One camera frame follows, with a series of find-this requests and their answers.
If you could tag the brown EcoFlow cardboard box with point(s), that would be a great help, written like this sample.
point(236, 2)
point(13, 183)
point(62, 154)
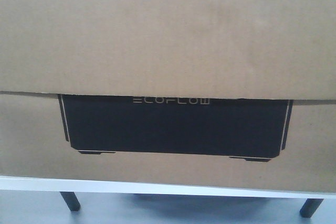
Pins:
point(229, 93)

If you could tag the black left table leg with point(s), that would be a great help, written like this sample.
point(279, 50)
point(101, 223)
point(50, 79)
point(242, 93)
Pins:
point(71, 200)

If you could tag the black table leg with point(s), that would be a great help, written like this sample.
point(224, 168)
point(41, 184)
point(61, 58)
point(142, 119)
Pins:
point(310, 207)
point(71, 200)

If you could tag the black right table leg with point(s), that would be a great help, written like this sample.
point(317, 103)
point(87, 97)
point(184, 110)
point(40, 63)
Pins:
point(310, 207)

